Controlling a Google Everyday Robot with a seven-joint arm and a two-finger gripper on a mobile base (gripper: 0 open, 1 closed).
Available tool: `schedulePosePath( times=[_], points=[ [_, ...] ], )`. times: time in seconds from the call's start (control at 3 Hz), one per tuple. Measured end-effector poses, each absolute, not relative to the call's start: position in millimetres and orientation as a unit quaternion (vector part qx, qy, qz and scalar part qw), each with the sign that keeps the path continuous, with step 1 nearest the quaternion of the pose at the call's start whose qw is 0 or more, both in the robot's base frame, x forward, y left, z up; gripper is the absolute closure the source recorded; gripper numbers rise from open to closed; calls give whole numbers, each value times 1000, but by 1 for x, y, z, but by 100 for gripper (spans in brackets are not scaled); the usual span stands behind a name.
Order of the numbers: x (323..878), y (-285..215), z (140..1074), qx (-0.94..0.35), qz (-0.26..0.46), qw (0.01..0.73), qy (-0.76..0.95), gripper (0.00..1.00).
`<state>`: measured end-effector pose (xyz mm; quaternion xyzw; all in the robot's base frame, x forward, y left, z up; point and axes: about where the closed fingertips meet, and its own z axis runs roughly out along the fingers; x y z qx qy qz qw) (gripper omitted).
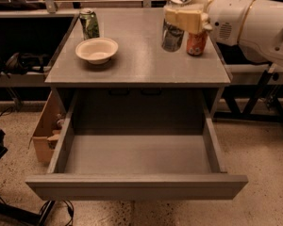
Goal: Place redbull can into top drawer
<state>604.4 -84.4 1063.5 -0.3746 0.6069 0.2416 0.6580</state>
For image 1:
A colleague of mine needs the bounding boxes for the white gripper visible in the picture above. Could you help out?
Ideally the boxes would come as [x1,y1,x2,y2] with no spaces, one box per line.
[164,0,255,46]

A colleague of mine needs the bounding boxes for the silver redbull can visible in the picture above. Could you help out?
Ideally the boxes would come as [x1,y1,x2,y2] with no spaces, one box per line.
[161,0,191,52]

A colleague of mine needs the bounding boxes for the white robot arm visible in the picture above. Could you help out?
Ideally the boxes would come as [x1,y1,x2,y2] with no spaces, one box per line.
[163,0,283,67]

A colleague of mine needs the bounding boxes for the orange soda can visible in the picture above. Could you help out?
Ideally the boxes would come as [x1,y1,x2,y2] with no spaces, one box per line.
[186,31,208,56]

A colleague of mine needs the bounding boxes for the green soda can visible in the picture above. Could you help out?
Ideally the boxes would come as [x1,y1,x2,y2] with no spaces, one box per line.
[79,8,100,40]

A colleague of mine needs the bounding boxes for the grey open top drawer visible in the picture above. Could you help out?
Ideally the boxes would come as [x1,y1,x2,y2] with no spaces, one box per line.
[26,89,248,201]

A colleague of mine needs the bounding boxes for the grey cabinet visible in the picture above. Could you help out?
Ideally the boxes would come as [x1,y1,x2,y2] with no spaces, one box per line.
[45,8,230,110]

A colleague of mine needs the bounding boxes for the white bowl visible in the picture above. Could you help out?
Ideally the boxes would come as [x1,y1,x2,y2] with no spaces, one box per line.
[75,38,119,65]

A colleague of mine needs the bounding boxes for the black headphones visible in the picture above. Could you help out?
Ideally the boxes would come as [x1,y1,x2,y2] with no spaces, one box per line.
[0,53,50,76]

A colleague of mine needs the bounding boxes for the cardboard box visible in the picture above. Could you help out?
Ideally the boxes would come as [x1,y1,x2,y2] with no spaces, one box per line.
[31,92,65,163]

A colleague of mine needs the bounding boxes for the black floor cable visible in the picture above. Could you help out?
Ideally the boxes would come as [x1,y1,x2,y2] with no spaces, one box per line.
[37,200,75,226]

